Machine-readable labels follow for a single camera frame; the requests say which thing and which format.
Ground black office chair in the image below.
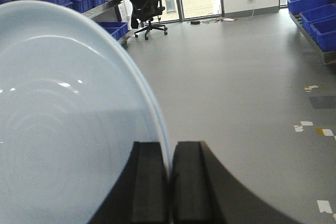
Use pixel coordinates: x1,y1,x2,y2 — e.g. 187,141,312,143
129,0,167,40

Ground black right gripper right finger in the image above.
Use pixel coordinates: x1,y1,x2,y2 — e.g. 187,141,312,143
172,141,296,223

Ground light blue plate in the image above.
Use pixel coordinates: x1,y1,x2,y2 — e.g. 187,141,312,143
118,44,173,178
0,0,169,224

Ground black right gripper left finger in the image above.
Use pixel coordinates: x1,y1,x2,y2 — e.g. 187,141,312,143
89,142,169,223

